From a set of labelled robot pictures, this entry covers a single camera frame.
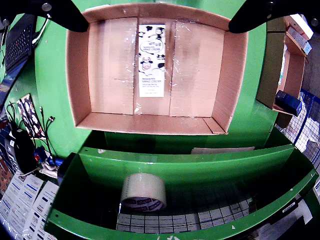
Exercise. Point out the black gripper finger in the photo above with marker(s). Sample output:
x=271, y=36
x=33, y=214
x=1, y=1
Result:
x=252, y=17
x=67, y=15

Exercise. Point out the cow print hand cream box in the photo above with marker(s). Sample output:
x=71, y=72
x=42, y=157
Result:
x=152, y=67

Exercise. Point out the tall white product box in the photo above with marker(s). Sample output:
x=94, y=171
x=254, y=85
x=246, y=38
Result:
x=300, y=23

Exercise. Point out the cardboard box with dark flap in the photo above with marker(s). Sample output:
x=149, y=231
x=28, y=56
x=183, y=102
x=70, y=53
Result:
x=292, y=75

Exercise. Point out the large open cardboard tray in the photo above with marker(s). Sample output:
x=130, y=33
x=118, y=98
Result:
x=112, y=70

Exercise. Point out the dark blue product box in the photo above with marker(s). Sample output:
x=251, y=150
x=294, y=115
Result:
x=287, y=102

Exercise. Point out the grey cardboard sheet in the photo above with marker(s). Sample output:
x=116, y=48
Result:
x=220, y=150

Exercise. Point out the black device box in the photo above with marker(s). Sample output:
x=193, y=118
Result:
x=66, y=167

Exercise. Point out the black laptop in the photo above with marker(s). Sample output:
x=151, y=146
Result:
x=18, y=45

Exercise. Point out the white bottle with teal label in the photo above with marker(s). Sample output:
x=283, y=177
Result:
x=283, y=70

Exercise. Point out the flat cow print card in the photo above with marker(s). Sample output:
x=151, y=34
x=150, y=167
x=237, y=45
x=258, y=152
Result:
x=31, y=115

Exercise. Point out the blue pallet crate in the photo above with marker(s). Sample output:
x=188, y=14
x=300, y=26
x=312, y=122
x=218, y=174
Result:
x=308, y=120

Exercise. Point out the black power adapter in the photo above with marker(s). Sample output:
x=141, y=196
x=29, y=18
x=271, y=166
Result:
x=23, y=152

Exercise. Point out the blue cylinder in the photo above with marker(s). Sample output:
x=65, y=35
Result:
x=58, y=162

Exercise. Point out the white printed label sheet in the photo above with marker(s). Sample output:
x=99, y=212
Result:
x=22, y=195
x=42, y=207

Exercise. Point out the clear packing tape roll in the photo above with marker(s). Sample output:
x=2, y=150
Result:
x=143, y=187

